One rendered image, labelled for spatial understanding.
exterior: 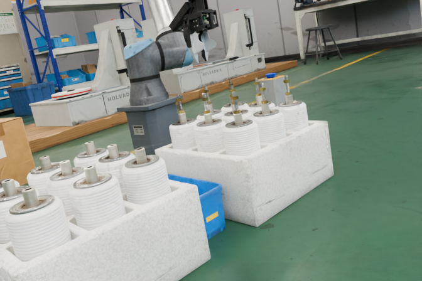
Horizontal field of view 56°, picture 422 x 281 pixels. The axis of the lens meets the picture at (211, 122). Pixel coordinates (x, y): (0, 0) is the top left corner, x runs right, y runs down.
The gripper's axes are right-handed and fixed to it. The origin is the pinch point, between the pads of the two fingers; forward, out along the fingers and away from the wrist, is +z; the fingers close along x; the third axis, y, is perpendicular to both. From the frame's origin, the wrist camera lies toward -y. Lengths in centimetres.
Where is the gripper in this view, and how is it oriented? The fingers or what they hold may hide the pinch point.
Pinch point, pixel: (200, 58)
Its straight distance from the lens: 129.6
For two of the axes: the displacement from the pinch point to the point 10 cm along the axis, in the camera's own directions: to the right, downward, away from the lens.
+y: 7.4, 0.0, -6.7
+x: 6.5, -2.6, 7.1
